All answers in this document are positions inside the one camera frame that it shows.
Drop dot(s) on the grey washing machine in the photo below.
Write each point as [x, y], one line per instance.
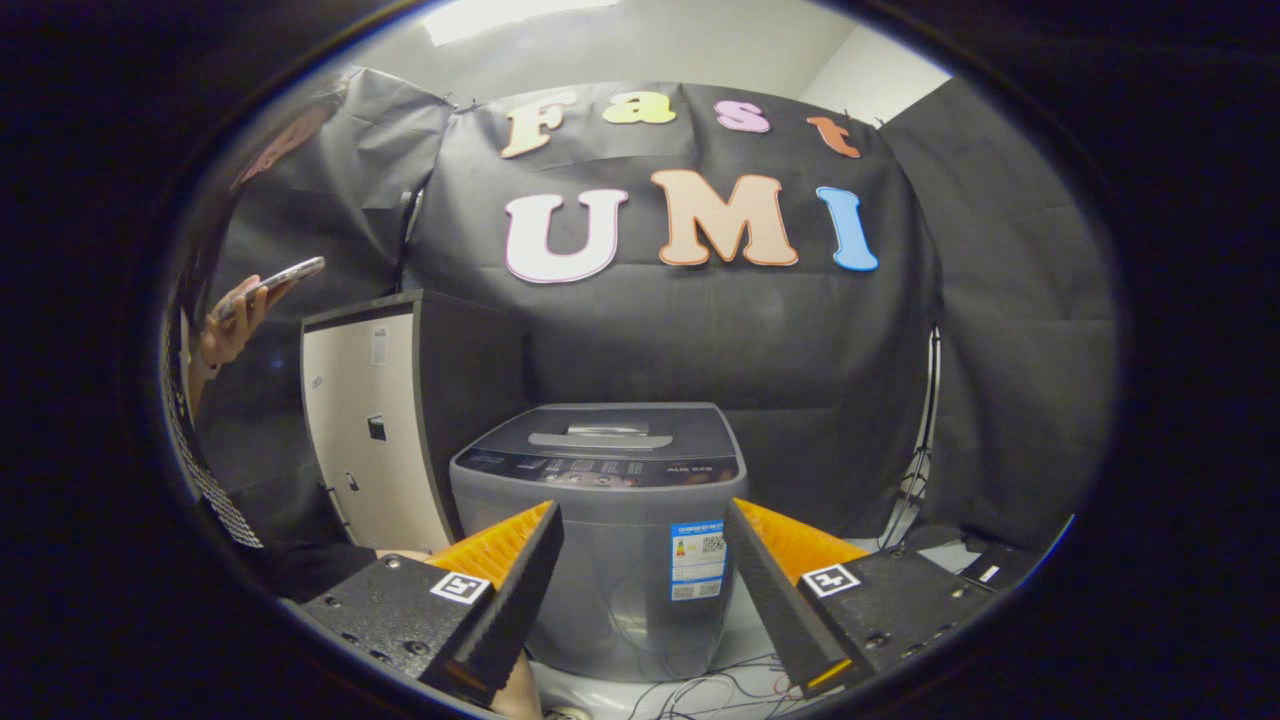
[610, 600]

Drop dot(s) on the black box on floor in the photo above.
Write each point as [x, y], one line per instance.
[1000, 568]

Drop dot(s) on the black light stand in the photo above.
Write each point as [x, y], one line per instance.
[925, 420]

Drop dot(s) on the dark transparent washing machine lid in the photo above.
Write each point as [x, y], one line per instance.
[680, 430]

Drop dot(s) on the beige cabinet with dark side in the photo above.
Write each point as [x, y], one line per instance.
[365, 450]

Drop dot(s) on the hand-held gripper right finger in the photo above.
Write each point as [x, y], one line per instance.
[775, 600]

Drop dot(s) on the black backdrop cloth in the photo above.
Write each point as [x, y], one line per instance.
[800, 350]

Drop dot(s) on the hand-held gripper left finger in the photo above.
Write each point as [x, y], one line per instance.
[515, 590]

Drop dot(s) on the silver smartphone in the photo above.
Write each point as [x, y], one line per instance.
[290, 272]

